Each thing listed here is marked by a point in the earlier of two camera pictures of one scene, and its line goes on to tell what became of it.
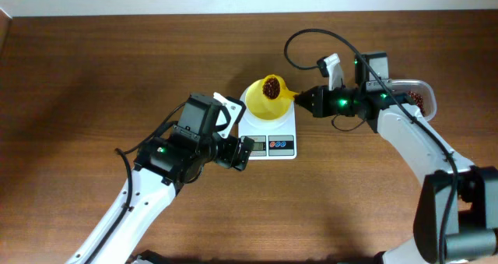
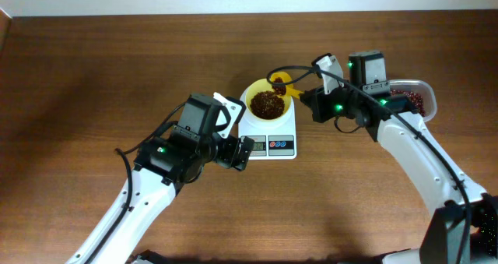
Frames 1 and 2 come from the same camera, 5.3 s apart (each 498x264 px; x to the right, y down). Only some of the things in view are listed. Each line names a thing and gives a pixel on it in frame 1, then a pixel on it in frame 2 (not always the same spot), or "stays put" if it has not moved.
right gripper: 319,101 stays put
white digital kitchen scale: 273,139 stays put
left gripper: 236,153 stays put
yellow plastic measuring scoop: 274,87 -> 290,90
